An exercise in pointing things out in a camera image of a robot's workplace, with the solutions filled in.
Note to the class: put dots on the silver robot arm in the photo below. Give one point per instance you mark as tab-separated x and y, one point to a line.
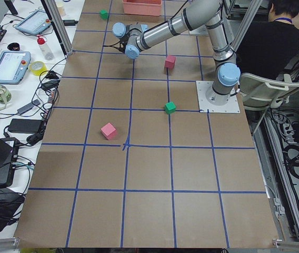
136	38

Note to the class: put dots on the green cube near base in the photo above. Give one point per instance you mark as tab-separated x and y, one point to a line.
170	107

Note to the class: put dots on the pink cube near centre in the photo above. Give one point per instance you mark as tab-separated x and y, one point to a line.
109	131

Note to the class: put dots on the pink cube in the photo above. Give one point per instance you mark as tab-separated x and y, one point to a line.
170	62
109	131

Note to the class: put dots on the pink cube far side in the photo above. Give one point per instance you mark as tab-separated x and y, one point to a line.
170	62

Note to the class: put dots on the white office chair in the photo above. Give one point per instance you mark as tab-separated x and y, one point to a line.
261	94

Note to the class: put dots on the pink plastic bin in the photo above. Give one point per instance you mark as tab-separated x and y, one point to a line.
142	7

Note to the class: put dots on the black power adapter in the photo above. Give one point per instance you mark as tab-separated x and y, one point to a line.
24	126

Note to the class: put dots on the green cube by bin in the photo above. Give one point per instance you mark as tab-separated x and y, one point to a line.
104	14

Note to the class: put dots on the yellow tape roll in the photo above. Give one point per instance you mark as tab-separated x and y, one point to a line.
38	68

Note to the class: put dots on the clear squeeze bottle red cap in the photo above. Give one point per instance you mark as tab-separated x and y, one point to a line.
45	49

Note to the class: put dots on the black small power brick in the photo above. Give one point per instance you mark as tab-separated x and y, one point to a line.
70	22

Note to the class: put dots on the person in black shirt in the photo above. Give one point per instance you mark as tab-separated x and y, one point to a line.
268	47

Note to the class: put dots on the near blue teach pendant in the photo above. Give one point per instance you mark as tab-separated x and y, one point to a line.
13	66

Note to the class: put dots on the blue teach pendant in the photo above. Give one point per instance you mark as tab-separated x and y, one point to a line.
13	66
35	23

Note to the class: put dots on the far blue teach pendant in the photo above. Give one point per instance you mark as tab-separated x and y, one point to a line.
35	23

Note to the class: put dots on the black round cup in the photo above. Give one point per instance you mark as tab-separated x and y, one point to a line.
14	46

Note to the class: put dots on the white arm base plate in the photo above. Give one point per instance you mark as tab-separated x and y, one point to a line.
211	102
200	31

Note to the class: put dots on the aluminium frame post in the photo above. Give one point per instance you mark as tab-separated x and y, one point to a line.
59	28

